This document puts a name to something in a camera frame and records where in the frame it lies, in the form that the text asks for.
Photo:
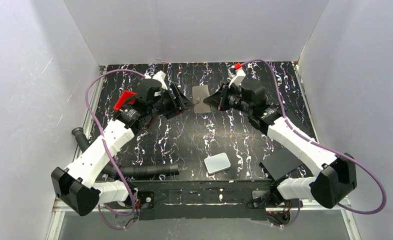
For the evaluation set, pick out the grey leather card holder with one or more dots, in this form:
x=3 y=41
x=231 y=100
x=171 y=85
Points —
x=199 y=94

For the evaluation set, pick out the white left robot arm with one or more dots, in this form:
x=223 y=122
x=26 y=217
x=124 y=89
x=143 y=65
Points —
x=76 y=184

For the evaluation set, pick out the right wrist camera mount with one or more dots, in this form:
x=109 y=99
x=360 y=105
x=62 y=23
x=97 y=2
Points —
x=237 y=75

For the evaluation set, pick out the silver metal tin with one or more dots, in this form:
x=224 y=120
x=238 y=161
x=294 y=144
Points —
x=217 y=163

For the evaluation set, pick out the red plastic bin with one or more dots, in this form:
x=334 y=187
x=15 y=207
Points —
x=127 y=97

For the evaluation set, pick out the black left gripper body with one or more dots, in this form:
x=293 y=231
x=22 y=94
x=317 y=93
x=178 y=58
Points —
x=174 y=99

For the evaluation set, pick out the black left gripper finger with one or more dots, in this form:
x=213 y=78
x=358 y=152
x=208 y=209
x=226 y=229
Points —
x=170 y=111
x=181 y=102

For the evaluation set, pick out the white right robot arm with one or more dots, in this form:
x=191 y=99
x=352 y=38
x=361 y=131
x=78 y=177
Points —
x=334 y=177

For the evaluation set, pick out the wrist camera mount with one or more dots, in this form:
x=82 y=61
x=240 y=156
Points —
x=159 y=76
x=237 y=75

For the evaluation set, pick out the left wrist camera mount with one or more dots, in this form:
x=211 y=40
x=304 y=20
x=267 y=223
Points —
x=159 y=76

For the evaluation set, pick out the black flat plate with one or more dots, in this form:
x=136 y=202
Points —
x=280 y=163

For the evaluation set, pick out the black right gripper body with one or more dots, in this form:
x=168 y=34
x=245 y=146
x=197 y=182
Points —
x=223 y=98

